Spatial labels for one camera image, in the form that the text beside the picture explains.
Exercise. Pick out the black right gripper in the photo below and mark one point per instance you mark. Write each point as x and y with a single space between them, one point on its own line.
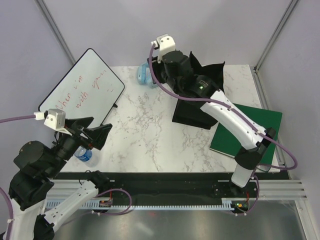
158 67

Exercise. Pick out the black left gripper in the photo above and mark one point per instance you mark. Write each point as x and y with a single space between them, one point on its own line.
98 135

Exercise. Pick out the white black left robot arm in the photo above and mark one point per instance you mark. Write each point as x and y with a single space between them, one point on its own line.
38 164

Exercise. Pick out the light blue headphones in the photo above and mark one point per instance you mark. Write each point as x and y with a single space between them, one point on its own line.
144 76

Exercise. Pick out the whiteboard with red writing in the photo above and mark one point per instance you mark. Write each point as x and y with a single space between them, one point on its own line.
89 89

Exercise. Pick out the green binder folder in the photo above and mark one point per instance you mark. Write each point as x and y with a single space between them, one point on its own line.
224 142

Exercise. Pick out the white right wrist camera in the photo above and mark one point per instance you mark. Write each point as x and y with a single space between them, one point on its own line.
165 44

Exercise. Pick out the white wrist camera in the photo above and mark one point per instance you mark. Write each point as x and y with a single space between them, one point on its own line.
165 44
55 119

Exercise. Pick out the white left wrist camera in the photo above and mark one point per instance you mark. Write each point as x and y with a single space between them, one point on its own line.
55 119

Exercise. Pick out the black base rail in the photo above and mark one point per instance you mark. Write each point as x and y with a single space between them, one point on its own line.
160 185

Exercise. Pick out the white cable duct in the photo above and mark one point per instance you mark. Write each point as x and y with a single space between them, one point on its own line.
153 203

